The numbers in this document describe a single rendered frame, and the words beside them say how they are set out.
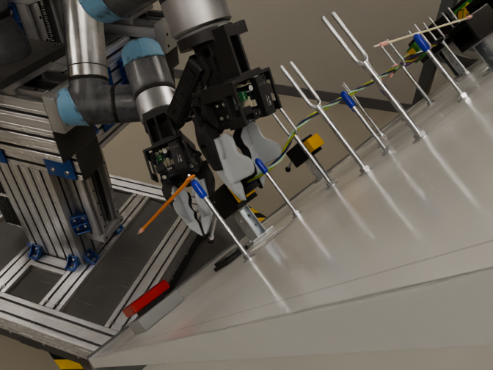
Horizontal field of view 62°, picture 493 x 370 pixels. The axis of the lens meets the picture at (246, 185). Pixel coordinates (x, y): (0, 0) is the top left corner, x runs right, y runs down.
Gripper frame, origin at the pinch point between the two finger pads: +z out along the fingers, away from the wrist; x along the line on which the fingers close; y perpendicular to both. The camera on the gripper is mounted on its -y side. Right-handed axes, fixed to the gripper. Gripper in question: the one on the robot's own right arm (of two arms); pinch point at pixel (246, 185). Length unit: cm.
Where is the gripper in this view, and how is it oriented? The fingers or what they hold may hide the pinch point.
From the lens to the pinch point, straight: 56.2
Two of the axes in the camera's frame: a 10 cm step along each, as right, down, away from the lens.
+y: 7.0, -0.4, -7.1
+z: 3.3, 9.1, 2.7
